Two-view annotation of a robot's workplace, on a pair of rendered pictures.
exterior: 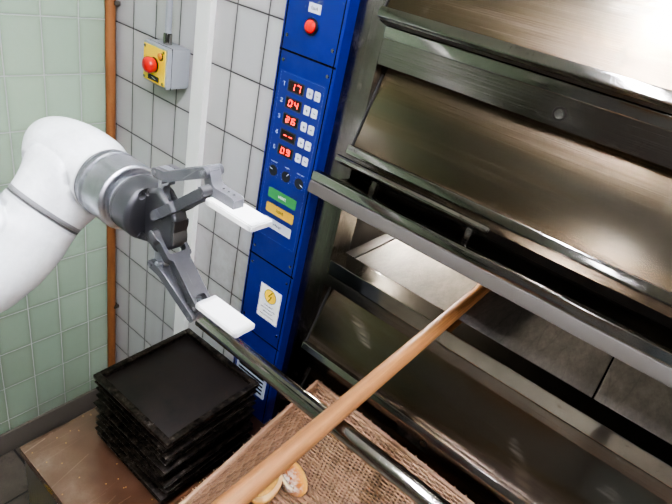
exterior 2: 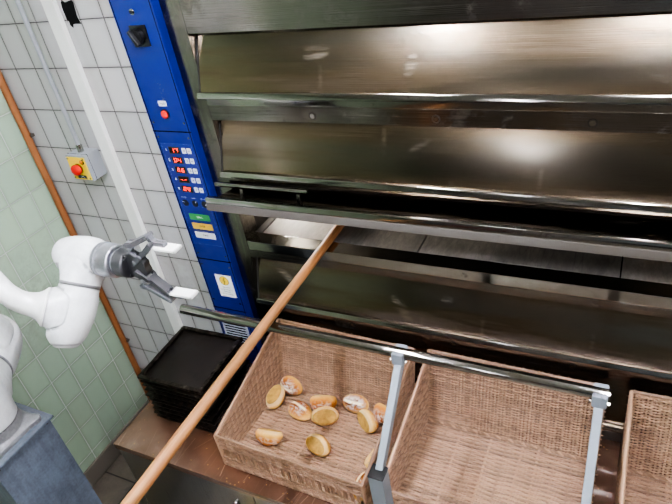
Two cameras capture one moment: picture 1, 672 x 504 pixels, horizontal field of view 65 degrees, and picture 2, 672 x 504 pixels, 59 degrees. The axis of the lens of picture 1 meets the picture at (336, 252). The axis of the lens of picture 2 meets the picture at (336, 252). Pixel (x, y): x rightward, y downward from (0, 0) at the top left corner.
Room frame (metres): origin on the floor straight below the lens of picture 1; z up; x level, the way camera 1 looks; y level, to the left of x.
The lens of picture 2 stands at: (-0.74, -0.26, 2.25)
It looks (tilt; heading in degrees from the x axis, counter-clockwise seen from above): 33 degrees down; 359
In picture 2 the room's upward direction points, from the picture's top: 11 degrees counter-clockwise
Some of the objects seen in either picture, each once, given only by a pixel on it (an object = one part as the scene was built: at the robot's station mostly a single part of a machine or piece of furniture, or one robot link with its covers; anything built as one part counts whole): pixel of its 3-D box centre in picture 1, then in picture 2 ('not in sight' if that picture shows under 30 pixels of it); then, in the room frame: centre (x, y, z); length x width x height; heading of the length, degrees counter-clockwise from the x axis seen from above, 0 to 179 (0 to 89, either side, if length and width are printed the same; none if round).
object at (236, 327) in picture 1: (224, 315); (183, 292); (0.48, 0.11, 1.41); 0.07 x 0.03 x 0.01; 58
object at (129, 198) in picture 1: (156, 215); (133, 263); (0.55, 0.22, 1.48); 0.09 x 0.07 x 0.08; 58
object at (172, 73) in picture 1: (165, 64); (86, 164); (1.35, 0.54, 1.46); 0.10 x 0.07 x 0.10; 58
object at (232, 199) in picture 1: (223, 185); (155, 239); (0.49, 0.13, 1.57); 0.05 x 0.01 x 0.03; 58
